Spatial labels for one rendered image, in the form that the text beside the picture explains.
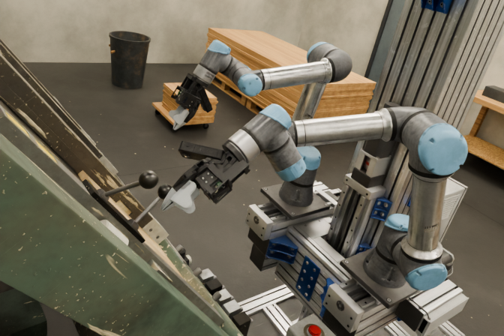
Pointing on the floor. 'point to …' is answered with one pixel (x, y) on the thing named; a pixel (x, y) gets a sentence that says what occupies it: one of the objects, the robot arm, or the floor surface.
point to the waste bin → (128, 58)
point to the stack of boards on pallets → (243, 41)
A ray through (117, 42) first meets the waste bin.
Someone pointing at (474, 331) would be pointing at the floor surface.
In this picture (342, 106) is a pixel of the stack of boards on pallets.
